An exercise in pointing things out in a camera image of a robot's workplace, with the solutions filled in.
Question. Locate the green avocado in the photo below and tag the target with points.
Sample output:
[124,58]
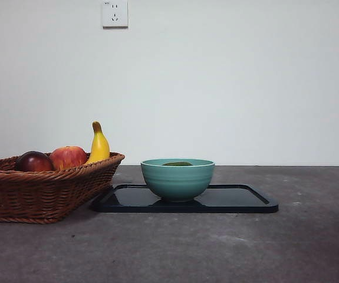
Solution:
[176,164]

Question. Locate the teal ribbed bowl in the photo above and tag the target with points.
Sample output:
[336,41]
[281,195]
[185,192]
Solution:
[178,182]

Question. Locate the yellow banana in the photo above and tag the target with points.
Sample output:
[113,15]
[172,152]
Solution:
[100,147]

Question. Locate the black rectangular tray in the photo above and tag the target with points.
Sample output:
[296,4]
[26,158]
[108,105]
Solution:
[231,202]

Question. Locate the red yellow apple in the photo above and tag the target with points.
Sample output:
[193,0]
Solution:
[69,157]

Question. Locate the dark red plum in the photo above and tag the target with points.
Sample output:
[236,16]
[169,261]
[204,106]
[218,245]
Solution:
[33,162]

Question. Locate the brown wicker basket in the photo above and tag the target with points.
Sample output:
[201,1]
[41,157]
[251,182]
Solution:
[39,194]

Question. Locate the white wall socket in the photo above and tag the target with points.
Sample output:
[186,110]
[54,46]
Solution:
[115,14]

